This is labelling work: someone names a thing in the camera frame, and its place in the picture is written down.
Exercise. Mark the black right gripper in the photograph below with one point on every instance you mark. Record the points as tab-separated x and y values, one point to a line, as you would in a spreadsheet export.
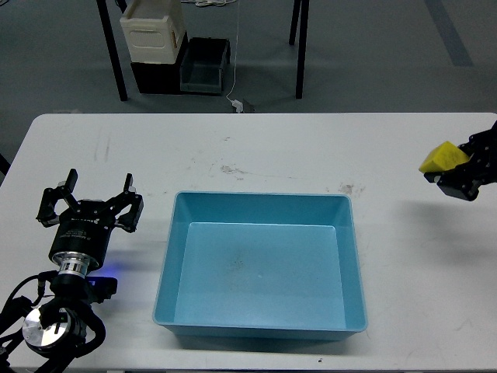
463	182

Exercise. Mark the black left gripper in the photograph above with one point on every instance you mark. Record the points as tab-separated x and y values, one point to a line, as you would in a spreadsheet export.
85	228

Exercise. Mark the yellow wooden block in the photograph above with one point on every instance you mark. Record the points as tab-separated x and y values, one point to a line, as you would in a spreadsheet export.
443	158

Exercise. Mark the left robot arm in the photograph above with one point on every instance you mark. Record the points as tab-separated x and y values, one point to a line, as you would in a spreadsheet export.
51	312

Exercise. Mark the black storage box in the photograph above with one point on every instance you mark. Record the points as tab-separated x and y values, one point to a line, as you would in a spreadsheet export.
160	78

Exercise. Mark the black left table leg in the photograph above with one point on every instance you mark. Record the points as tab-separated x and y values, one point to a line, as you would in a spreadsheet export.
112	50

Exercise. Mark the black table leg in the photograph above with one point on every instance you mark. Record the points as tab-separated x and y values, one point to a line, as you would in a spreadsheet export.
302	45
294	22
112	50

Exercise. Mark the blue plastic tray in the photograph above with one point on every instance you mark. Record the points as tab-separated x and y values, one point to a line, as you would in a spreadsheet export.
261	265

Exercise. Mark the dark grey plastic bin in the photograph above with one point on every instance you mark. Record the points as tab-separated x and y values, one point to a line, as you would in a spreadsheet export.
202	68

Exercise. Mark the white power adapter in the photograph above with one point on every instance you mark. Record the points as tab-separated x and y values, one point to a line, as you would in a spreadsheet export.
237	106

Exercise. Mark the cream plastic crate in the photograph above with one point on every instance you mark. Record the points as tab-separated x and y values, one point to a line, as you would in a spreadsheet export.
154	30

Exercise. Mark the black right table leg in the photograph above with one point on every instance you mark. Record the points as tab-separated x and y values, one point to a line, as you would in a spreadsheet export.
302	45

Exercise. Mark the black rear table leg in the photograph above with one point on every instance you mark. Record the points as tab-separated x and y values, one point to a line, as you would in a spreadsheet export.
294	22

